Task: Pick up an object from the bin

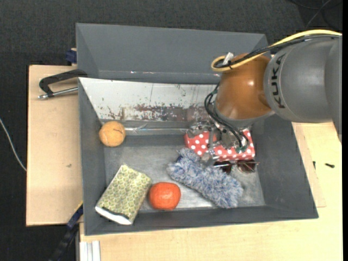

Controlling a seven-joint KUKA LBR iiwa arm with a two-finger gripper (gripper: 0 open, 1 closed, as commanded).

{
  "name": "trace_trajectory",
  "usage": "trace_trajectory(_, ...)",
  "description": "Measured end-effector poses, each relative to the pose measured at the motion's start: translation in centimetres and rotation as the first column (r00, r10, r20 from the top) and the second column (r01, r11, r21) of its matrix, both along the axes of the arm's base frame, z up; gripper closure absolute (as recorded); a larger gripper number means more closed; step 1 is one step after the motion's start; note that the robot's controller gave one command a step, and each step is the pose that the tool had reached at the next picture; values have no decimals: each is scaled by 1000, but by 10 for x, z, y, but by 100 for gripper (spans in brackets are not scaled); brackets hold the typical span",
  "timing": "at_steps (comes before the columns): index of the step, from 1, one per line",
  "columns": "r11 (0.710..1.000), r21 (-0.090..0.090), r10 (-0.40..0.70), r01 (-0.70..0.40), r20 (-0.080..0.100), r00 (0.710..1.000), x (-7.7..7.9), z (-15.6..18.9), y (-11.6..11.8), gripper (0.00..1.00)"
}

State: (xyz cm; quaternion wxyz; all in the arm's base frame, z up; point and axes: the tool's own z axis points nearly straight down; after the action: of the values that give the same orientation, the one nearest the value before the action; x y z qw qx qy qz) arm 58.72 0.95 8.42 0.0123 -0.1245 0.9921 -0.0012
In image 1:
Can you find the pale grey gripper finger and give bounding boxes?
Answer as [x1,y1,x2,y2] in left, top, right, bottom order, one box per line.
[201,148,219,169]
[187,122,210,137]

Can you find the red box with white dots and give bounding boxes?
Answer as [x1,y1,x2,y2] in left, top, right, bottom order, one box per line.
[183,129,257,163]

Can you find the blue and white fluffy cloth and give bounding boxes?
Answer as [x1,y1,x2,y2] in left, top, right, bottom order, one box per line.
[166,147,245,209]

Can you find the brown tinted sunglasses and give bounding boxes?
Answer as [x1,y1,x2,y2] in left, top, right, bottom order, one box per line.
[213,159,260,175]

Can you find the orange toy fruit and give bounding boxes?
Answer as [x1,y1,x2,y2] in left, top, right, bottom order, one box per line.
[148,182,182,211]

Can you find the pale orange ball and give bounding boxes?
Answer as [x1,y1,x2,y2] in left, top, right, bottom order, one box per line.
[98,120,127,148]

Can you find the grey metal bin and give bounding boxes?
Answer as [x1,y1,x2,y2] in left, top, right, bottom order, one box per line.
[75,22,319,236]

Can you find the green patterned tissue packet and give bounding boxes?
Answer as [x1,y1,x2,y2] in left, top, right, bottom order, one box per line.
[95,164,152,226]

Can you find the pale wood flat board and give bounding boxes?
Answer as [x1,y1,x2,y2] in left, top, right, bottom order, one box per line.
[26,65,84,227]

